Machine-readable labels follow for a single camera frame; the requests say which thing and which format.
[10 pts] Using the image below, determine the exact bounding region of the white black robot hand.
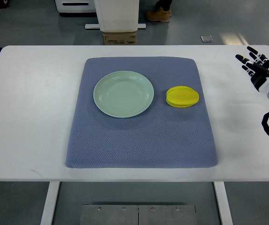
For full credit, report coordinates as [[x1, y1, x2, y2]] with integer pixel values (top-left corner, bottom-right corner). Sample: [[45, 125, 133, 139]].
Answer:
[[235, 46, 269, 97]]

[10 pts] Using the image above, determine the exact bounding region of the yellow starfruit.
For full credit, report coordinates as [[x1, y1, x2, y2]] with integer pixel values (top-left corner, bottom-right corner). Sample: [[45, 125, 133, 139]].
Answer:
[[166, 86, 200, 108]]

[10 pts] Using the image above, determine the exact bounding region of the light green plate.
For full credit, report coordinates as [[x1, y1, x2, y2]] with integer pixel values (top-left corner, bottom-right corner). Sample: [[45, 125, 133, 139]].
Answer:
[[93, 71, 154, 118]]

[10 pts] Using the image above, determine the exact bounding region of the grey metal floor plate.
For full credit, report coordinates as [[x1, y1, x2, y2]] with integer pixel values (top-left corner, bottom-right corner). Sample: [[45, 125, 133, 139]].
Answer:
[[80, 204, 198, 225]]

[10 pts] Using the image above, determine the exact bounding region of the small grey floor hatch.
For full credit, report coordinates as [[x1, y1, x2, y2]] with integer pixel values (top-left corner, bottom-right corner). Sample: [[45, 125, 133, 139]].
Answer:
[[200, 35, 213, 43]]

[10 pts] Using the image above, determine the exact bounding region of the blue textured mat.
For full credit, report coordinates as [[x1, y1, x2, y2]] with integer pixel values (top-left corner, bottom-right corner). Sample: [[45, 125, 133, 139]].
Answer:
[[65, 56, 219, 169]]

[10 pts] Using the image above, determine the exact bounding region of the tan work boot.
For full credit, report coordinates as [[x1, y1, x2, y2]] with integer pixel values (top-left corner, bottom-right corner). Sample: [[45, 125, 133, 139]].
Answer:
[[145, 7, 171, 23]]

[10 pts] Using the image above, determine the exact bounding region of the white right table leg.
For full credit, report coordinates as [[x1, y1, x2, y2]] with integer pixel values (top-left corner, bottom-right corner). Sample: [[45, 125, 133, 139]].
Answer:
[[214, 181, 233, 225]]

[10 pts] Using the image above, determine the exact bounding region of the white table leg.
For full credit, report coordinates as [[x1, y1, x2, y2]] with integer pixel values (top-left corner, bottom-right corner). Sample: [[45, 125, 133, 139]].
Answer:
[[40, 181, 60, 225], [214, 181, 233, 225]]

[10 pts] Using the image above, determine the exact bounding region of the cardboard box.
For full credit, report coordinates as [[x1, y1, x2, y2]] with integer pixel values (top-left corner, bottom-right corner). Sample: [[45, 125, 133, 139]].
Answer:
[[102, 31, 137, 45]]

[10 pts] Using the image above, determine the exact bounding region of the white appliance with black slot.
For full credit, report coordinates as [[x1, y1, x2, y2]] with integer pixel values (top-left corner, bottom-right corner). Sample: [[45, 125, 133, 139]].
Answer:
[[55, 0, 96, 13]]

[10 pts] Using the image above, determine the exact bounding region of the white left table leg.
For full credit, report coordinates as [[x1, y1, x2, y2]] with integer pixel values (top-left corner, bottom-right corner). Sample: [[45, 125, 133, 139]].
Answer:
[[40, 181, 60, 225]]

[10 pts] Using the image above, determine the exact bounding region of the white pedestal cabinet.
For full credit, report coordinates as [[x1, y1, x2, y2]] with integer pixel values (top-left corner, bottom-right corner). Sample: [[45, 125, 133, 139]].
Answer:
[[85, 0, 146, 32]]

